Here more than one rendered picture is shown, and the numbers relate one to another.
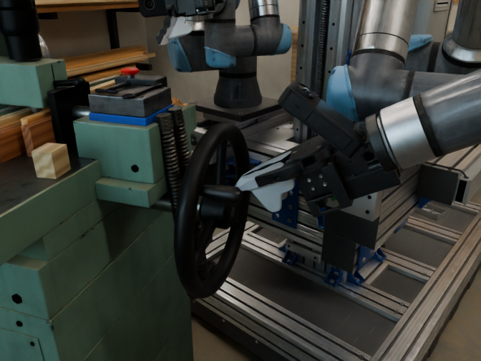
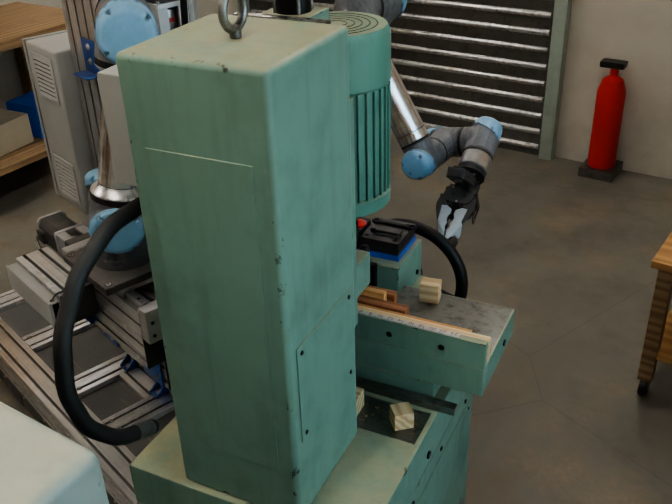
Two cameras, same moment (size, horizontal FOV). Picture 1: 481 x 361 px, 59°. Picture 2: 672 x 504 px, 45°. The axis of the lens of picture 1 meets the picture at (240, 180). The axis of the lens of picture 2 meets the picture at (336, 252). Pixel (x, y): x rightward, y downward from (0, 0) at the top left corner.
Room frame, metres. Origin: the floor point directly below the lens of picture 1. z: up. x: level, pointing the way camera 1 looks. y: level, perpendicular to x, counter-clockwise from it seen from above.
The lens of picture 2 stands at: (0.56, 1.63, 1.79)
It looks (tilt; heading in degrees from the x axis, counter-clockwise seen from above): 30 degrees down; 278
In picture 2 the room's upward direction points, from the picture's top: 2 degrees counter-clockwise
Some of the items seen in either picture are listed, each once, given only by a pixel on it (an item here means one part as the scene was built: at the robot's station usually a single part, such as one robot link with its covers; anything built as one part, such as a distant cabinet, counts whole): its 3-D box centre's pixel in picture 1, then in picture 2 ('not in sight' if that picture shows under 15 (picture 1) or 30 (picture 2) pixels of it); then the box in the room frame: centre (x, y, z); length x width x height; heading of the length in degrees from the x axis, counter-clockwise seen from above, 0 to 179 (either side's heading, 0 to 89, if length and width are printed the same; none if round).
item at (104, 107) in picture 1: (135, 95); (377, 234); (0.68, 0.17, 0.99); 0.13 x 0.11 x 0.06; 161
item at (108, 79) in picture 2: not in sight; (145, 120); (0.96, 0.62, 1.40); 0.10 x 0.06 x 0.16; 71
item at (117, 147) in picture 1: (137, 138); (379, 265); (0.67, 0.17, 0.91); 0.15 x 0.14 x 0.09; 161
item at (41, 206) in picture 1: (97, 157); (363, 303); (0.70, 0.25, 0.87); 0.61 x 0.30 x 0.06; 161
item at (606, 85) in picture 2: not in sight; (607, 119); (-0.30, -2.40, 0.30); 0.19 x 0.18 x 0.60; 64
